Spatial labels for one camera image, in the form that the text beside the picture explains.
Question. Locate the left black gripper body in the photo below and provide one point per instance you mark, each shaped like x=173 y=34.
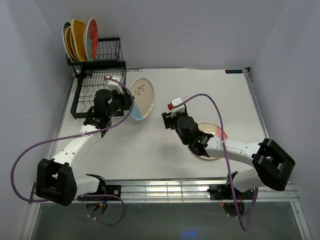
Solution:
x=120 y=101

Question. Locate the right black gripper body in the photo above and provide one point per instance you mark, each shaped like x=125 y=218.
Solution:
x=177 y=115

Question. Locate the cream blue plate with sprig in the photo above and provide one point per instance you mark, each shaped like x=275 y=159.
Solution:
x=144 y=97

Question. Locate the red plate blue flower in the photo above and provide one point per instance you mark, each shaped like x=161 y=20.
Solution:
x=90 y=40

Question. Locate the round orange woven plate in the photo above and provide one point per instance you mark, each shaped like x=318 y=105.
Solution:
x=68 y=44

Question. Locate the square orange woven plate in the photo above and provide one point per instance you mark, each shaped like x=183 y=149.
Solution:
x=78 y=28

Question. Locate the white plate green maroon rim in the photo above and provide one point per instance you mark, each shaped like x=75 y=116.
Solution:
x=64 y=31

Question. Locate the round yellow green woven plate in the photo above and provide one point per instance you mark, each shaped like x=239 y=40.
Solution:
x=73 y=46

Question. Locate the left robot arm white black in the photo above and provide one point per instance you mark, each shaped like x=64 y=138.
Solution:
x=56 y=180

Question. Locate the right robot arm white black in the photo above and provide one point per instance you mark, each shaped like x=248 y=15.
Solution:
x=271 y=166

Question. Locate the cream pink plate with sprig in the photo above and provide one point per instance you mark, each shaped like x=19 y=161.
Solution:
x=213 y=129

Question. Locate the blue label sticker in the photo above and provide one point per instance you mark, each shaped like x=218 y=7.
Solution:
x=233 y=71

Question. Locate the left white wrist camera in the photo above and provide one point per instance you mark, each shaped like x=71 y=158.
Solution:
x=115 y=82

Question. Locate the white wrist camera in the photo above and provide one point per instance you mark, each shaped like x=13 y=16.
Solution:
x=115 y=82
x=176 y=106

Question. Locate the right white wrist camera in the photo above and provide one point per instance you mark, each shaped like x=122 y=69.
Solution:
x=176 y=106

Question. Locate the black wire dish rack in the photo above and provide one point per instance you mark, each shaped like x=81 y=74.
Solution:
x=89 y=76

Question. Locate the aluminium front rail frame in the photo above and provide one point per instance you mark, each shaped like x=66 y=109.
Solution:
x=184 y=190

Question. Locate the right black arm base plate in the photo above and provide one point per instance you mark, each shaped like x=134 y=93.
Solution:
x=224 y=192

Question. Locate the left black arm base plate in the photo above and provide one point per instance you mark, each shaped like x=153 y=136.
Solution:
x=114 y=190

